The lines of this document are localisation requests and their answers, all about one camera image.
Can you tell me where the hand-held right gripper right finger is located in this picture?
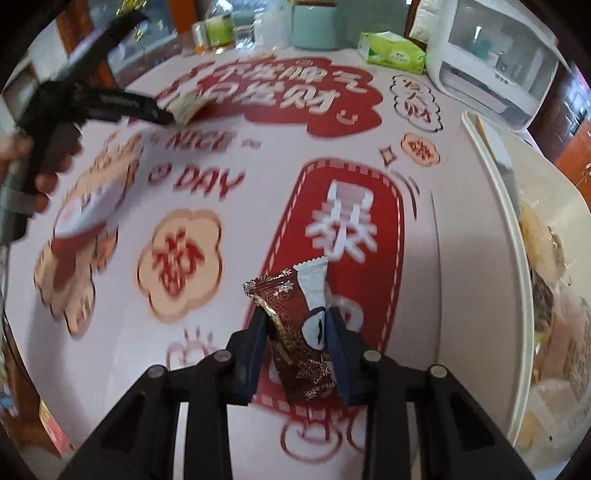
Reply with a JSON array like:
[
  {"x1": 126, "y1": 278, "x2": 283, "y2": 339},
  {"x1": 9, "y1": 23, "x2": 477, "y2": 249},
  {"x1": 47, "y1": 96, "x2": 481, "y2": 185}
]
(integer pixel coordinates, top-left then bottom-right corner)
[{"x1": 325, "y1": 307, "x2": 522, "y2": 480}]

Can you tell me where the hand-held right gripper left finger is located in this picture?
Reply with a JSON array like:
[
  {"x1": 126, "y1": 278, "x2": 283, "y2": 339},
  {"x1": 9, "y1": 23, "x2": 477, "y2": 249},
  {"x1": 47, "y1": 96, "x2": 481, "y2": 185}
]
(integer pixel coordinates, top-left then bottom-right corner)
[{"x1": 58, "y1": 302, "x2": 269, "y2": 480}]

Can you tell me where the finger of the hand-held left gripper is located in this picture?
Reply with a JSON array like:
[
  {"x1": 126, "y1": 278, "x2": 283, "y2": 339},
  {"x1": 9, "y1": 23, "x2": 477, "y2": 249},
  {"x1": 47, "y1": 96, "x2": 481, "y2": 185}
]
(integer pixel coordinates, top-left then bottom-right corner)
[
  {"x1": 60, "y1": 10, "x2": 148, "y2": 86},
  {"x1": 85, "y1": 90, "x2": 177, "y2": 126}
]

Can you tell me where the red and white snack wrapper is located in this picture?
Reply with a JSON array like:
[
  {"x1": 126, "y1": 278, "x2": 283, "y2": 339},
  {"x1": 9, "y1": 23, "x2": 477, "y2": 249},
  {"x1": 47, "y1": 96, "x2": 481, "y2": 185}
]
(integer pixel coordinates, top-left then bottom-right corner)
[{"x1": 242, "y1": 257, "x2": 338, "y2": 404}]

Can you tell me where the nut cluster snack packet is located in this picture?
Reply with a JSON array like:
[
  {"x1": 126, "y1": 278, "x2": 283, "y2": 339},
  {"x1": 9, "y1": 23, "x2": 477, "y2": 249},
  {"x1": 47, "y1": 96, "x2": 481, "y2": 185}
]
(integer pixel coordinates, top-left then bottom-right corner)
[{"x1": 166, "y1": 95, "x2": 208, "y2": 124}]

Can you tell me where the white plastic bin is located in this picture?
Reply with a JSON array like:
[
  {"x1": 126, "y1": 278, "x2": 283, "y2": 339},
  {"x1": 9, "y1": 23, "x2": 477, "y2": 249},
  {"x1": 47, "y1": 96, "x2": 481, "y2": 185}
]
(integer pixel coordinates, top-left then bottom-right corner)
[{"x1": 462, "y1": 111, "x2": 591, "y2": 462}]

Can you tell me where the clear bag of puffed snacks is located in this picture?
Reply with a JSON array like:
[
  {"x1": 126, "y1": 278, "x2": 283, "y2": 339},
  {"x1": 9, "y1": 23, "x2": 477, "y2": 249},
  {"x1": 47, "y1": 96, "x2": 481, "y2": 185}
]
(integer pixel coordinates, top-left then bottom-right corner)
[{"x1": 519, "y1": 203, "x2": 573, "y2": 287}]

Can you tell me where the person's left hand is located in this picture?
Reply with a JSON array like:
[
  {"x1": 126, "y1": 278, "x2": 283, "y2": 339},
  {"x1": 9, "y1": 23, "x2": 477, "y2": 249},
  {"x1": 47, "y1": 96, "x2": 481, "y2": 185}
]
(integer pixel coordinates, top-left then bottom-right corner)
[{"x1": 0, "y1": 131, "x2": 58, "y2": 213}]

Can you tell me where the glass jar with green label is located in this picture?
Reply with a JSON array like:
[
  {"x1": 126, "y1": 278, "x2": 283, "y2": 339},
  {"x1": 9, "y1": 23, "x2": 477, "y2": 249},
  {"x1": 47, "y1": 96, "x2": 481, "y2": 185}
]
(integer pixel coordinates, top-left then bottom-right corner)
[{"x1": 194, "y1": 16, "x2": 236, "y2": 49}]

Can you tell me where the red printed table mat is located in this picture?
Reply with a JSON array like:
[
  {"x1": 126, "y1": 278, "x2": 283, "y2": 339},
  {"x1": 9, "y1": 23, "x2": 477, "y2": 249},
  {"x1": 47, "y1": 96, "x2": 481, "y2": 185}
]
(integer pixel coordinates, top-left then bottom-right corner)
[{"x1": 9, "y1": 55, "x2": 527, "y2": 480}]

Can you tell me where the teal canister with wooden lid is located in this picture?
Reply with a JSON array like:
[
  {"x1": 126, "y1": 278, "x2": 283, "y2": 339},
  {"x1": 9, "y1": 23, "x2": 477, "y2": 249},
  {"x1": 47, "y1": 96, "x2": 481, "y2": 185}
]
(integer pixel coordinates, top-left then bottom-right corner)
[{"x1": 291, "y1": 0, "x2": 345, "y2": 51}]

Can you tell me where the green tissue pack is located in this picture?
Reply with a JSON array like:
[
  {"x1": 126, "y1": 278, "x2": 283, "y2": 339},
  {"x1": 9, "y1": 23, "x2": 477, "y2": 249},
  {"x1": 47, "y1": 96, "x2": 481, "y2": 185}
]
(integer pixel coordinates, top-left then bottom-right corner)
[{"x1": 358, "y1": 31, "x2": 426, "y2": 75}]

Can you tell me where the white cloth cover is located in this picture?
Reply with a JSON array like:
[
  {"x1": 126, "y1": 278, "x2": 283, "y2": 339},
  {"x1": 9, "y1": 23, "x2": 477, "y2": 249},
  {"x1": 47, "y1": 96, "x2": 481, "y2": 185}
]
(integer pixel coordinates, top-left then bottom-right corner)
[{"x1": 407, "y1": 0, "x2": 462, "y2": 40}]

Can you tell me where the white countertop cabinet appliance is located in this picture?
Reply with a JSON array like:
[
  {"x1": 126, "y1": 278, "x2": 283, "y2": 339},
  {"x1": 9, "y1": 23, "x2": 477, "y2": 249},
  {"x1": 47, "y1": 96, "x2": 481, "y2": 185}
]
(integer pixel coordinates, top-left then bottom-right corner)
[{"x1": 425, "y1": 0, "x2": 571, "y2": 132}]

